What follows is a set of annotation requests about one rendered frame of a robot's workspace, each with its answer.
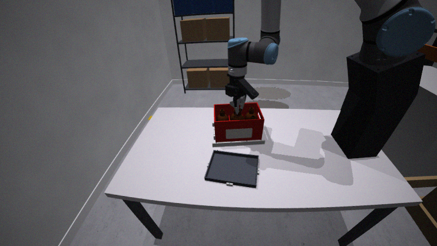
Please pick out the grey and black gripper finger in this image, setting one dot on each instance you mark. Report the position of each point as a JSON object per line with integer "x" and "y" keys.
{"x": 242, "y": 101}
{"x": 235, "y": 103}

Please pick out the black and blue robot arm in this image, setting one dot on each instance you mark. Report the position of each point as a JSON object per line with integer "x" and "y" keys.
{"x": 392, "y": 29}

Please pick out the dark red plastic crate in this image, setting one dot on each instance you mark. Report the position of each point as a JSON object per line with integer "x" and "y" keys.
{"x": 237, "y": 130}

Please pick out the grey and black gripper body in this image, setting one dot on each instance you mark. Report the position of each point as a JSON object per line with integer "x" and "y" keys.
{"x": 232, "y": 88}

